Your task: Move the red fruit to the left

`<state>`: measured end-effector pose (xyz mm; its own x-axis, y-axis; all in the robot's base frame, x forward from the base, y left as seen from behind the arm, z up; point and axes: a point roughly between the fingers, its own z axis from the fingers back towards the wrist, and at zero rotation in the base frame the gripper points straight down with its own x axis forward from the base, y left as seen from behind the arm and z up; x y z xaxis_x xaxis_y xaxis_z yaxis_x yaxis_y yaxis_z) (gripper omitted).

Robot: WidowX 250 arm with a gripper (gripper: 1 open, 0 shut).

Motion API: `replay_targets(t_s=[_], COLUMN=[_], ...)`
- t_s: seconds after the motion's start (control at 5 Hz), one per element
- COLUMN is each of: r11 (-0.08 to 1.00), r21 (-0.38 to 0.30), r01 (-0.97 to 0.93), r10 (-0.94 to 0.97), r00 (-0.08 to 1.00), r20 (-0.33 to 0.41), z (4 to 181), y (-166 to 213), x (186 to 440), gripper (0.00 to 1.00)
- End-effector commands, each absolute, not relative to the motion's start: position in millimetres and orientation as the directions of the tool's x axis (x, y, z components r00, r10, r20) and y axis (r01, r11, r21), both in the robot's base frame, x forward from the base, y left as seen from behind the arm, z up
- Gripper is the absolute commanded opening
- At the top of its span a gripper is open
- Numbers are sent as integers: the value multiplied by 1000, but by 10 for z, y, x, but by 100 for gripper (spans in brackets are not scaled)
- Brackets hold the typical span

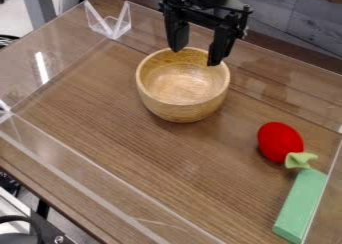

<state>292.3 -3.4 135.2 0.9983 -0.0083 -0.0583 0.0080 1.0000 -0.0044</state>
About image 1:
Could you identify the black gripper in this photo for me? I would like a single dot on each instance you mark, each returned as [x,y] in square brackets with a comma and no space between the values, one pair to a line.
[206,13]

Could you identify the clear acrylic enclosure wall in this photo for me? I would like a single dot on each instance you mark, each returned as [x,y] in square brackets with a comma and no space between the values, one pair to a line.
[137,179]

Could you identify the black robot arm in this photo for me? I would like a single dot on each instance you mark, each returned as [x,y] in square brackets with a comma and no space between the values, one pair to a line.
[225,16]

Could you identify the light wooden bowl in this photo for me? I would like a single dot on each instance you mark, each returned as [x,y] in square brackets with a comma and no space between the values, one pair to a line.
[181,89]

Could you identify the green rectangular block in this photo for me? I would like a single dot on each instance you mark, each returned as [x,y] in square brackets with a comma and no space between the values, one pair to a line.
[299,205]

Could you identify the clear acrylic corner bracket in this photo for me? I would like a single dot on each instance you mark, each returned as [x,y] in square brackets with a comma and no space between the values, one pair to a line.
[108,26]

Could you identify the red felt strawberry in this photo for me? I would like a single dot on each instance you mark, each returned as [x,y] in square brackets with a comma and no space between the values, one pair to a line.
[282,146]

